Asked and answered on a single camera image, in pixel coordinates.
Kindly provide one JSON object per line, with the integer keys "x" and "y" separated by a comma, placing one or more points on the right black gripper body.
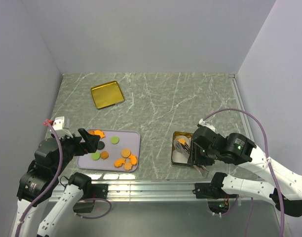
{"x": 203, "y": 156}

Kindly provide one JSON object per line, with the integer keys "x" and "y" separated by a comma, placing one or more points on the gold tin lid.
{"x": 107, "y": 94}

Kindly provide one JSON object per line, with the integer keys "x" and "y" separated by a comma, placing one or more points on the green macaron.
{"x": 114, "y": 139}
{"x": 95, "y": 156}

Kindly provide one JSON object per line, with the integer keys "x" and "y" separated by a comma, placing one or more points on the orange fish cookie right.
{"x": 133, "y": 159}

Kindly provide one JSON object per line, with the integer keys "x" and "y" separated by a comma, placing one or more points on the round waffle cookie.
{"x": 125, "y": 153}
{"x": 182, "y": 141}

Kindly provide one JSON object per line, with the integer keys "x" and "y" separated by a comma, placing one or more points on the lilac plastic tray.
{"x": 127, "y": 140}

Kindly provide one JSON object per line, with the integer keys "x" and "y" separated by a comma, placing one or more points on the orange fish cookie top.
{"x": 99, "y": 133}

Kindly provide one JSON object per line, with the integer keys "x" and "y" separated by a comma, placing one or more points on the metal tongs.
{"x": 202, "y": 169}

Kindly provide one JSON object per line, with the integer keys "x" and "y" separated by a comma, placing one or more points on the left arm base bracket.
{"x": 96, "y": 191}

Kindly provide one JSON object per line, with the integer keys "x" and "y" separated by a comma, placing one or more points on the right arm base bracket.
{"x": 219, "y": 202}

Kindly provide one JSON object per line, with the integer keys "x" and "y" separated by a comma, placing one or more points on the black sandwich cookie left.
{"x": 101, "y": 145}

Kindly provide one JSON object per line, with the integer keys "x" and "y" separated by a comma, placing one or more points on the orange fish cookie bottom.
{"x": 118, "y": 163}

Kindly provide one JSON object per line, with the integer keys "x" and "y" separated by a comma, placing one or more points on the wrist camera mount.
{"x": 61, "y": 125}
{"x": 203, "y": 123}

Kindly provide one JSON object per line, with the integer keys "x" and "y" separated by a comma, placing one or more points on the aluminium rail frame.
{"x": 156, "y": 199}

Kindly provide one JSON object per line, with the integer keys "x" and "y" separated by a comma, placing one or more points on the orange fish cookie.
{"x": 118, "y": 163}
{"x": 99, "y": 133}
{"x": 133, "y": 159}

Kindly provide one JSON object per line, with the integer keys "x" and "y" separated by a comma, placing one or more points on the black white sandwich cookie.
{"x": 182, "y": 148}

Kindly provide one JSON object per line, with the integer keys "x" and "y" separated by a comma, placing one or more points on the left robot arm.
{"x": 37, "y": 184}

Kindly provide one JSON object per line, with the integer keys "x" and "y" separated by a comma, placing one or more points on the orange leaf cookie bottom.
{"x": 127, "y": 166}

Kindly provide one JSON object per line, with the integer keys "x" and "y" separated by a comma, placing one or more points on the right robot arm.
{"x": 279, "y": 186}

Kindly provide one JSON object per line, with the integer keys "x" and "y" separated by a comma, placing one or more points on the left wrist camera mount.
{"x": 61, "y": 125}

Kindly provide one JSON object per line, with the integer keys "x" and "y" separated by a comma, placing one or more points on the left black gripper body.
{"x": 71, "y": 146}

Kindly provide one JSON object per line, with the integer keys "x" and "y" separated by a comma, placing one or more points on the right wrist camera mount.
{"x": 203, "y": 123}

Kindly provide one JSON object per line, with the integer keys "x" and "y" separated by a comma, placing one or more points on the gold cookie tin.
{"x": 175, "y": 134}

